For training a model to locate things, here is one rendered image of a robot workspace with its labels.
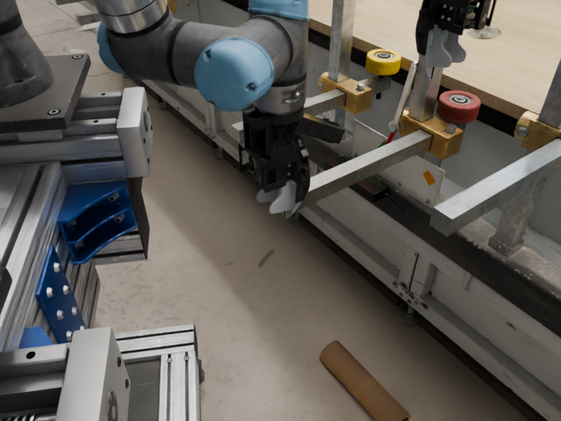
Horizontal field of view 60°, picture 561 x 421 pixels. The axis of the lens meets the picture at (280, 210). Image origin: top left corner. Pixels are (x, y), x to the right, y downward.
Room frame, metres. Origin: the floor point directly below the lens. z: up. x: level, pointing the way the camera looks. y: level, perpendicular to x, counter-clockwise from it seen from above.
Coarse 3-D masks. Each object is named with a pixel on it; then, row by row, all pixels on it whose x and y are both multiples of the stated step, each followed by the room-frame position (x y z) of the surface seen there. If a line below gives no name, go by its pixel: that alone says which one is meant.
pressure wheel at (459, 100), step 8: (440, 96) 0.90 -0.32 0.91; (448, 96) 0.91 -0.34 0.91; (456, 96) 0.91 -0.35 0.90; (464, 96) 0.91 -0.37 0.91; (472, 96) 0.90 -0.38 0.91; (440, 104) 0.88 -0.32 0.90; (448, 104) 0.87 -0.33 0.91; (456, 104) 0.87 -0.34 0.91; (464, 104) 0.87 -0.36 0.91; (472, 104) 0.87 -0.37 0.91; (480, 104) 0.87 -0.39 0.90; (440, 112) 0.88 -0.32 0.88; (448, 112) 0.86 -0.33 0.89; (456, 112) 0.86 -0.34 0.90; (464, 112) 0.85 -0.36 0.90; (472, 112) 0.86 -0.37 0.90; (448, 120) 0.86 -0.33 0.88; (456, 120) 0.85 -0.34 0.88; (464, 120) 0.85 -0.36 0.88; (472, 120) 0.86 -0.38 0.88
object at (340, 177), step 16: (464, 128) 0.89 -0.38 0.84; (400, 144) 0.80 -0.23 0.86; (416, 144) 0.80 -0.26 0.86; (352, 160) 0.74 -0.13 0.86; (368, 160) 0.74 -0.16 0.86; (384, 160) 0.75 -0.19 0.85; (400, 160) 0.78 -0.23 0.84; (320, 176) 0.69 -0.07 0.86; (336, 176) 0.69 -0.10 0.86; (352, 176) 0.71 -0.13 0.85; (368, 176) 0.73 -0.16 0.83; (320, 192) 0.66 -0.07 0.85
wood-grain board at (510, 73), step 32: (320, 0) 1.57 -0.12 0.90; (384, 0) 1.57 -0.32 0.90; (416, 0) 1.57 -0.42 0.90; (512, 0) 1.57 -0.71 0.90; (544, 0) 1.57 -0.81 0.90; (320, 32) 1.37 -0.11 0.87; (384, 32) 1.29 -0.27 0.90; (512, 32) 1.29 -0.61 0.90; (544, 32) 1.29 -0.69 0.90; (480, 64) 1.08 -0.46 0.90; (512, 64) 1.08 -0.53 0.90; (544, 64) 1.08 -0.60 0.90; (480, 96) 0.95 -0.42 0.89; (512, 96) 0.92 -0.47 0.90; (544, 96) 0.92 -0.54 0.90
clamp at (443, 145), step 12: (408, 108) 0.93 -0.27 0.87; (408, 120) 0.88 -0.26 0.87; (432, 120) 0.87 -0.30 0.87; (408, 132) 0.88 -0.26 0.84; (432, 132) 0.83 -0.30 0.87; (444, 132) 0.82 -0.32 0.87; (456, 132) 0.82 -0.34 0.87; (432, 144) 0.83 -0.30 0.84; (444, 144) 0.80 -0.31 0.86; (456, 144) 0.82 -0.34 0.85; (444, 156) 0.80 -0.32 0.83
